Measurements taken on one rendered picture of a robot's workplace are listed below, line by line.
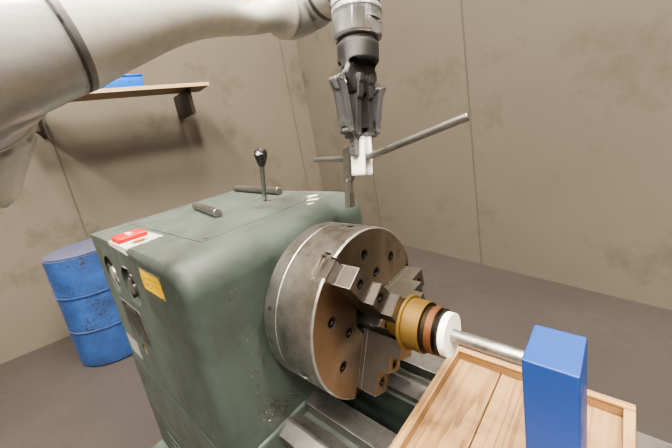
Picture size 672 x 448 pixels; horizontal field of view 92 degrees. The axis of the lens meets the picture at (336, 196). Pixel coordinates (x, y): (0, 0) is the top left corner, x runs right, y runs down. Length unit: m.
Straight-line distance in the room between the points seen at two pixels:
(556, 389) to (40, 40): 0.62
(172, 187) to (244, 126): 1.04
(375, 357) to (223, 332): 0.27
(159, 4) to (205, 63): 3.57
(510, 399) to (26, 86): 0.81
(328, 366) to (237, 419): 0.21
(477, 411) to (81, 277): 2.61
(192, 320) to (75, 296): 2.39
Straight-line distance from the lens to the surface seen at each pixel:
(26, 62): 0.35
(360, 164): 0.59
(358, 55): 0.60
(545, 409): 0.55
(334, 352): 0.60
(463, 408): 0.75
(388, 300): 0.57
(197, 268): 0.60
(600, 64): 2.57
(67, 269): 2.91
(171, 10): 0.41
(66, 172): 3.66
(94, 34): 0.37
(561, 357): 0.52
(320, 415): 0.81
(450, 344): 0.58
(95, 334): 3.06
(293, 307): 0.57
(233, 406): 0.71
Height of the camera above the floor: 1.43
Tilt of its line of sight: 13 degrees down
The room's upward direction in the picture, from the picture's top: 10 degrees counter-clockwise
